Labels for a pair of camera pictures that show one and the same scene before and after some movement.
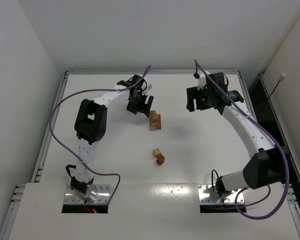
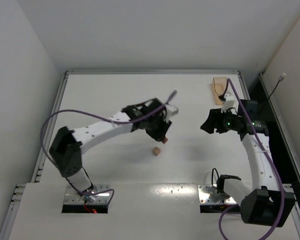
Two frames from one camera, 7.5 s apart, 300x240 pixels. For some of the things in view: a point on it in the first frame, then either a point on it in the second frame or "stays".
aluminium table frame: (164, 155) stays
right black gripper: (196, 97) -> (217, 121)
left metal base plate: (95, 194) stays
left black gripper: (139, 104) -> (157, 130)
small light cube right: (156, 151) stays
